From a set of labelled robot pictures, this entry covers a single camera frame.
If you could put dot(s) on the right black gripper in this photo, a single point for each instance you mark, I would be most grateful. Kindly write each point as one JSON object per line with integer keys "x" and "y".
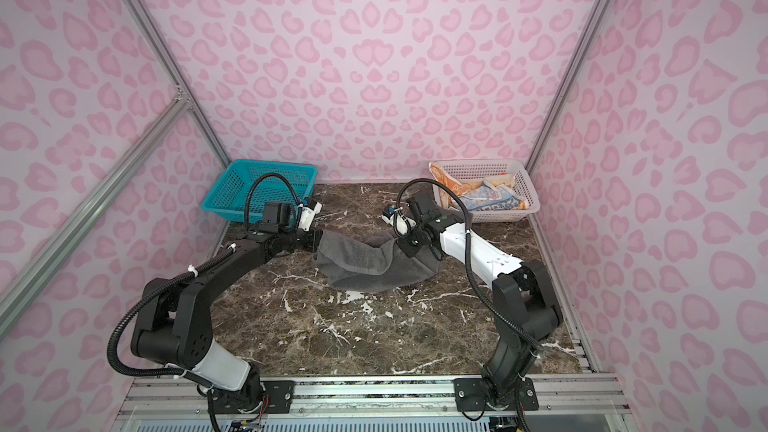
{"x": 409, "y": 250}

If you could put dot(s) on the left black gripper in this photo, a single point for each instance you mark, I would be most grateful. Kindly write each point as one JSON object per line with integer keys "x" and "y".
{"x": 314, "y": 240}

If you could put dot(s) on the grey terry towel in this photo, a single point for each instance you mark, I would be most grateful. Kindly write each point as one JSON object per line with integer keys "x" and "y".
{"x": 376, "y": 265}

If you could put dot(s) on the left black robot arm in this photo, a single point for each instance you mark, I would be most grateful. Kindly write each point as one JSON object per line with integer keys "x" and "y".
{"x": 173, "y": 322}

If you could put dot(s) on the orange patterned towel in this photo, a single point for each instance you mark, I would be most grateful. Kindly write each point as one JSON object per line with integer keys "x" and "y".
{"x": 486, "y": 185}

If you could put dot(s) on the white plastic basket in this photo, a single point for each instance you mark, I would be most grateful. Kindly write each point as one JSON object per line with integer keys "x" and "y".
{"x": 448, "y": 200}

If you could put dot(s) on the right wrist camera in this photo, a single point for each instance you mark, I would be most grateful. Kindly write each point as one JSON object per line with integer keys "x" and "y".
{"x": 402, "y": 226}

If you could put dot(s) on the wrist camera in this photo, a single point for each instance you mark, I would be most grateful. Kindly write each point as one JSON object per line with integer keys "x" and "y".
{"x": 402, "y": 226}
{"x": 308, "y": 210}

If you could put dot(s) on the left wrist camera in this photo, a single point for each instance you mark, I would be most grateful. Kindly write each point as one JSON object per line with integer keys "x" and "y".
{"x": 308, "y": 210}

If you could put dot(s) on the left aluminium frame strut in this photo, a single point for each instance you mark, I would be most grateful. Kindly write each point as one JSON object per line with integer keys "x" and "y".
{"x": 38, "y": 273}

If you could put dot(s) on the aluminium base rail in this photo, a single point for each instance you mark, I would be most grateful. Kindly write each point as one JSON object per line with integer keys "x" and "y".
{"x": 579, "y": 402}

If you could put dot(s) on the back left aluminium post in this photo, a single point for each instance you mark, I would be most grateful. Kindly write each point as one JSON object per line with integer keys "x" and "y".
{"x": 162, "y": 51}

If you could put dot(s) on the aluminium post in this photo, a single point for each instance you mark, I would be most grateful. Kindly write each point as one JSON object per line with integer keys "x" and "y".
{"x": 587, "y": 36}
{"x": 162, "y": 51}

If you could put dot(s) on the back right aluminium post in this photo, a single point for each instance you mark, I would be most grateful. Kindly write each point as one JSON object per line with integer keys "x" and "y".
{"x": 587, "y": 36}

